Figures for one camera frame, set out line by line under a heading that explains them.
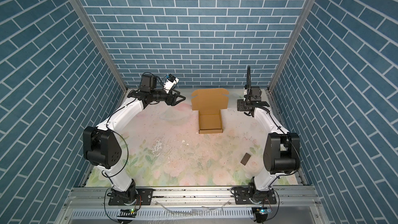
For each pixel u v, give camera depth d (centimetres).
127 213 72
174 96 76
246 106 68
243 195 74
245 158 85
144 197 74
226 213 71
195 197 75
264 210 71
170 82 74
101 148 47
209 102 96
